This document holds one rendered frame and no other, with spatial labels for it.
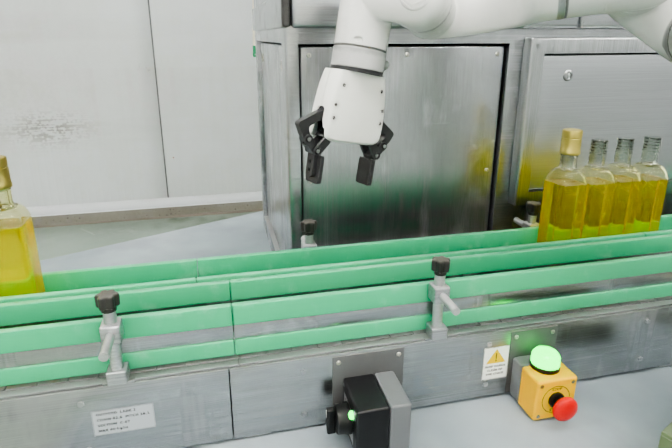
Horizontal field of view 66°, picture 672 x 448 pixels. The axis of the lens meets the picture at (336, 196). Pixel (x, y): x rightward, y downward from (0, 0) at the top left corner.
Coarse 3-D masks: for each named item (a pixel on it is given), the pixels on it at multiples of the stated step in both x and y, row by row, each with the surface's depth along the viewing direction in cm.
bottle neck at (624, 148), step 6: (618, 138) 96; (624, 138) 97; (630, 138) 96; (618, 144) 96; (624, 144) 95; (630, 144) 94; (618, 150) 96; (624, 150) 95; (630, 150) 95; (618, 156) 96; (624, 156) 95; (630, 156) 95; (618, 162) 96; (624, 162) 96; (630, 162) 96
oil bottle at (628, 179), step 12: (612, 168) 96; (624, 168) 95; (636, 168) 96; (624, 180) 95; (636, 180) 95; (624, 192) 96; (636, 192) 96; (612, 204) 96; (624, 204) 96; (636, 204) 97; (612, 216) 97; (624, 216) 97; (612, 228) 97; (624, 228) 98
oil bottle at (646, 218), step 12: (648, 168) 96; (660, 168) 96; (648, 180) 96; (660, 180) 96; (648, 192) 96; (660, 192) 97; (648, 204) 97; (660, 204) 98; (636, 216) 98; (648, 216) 98; (660, 216) 99; (636, 228) 99; (648, 228) 99
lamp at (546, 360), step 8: (536, 352) 81; (544, 352) 80; (552, 352) 80; (536, 360) 80; (544, 360) 79; (552, 360) 79; (560, 360) 80; (536, 368) 80; (544, 368) 79; (552, 368) 79
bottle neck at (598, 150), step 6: (594, 138) 95; (594, 144) 94; (600, 144) 93; (606, 144) 93; (594, 150) 94; (600, 150) 93; (606, 150) 94; (594, 156) 94; (600, 156) 94; (588, 162) 96; (594, 162) 94; (600, 162) 94
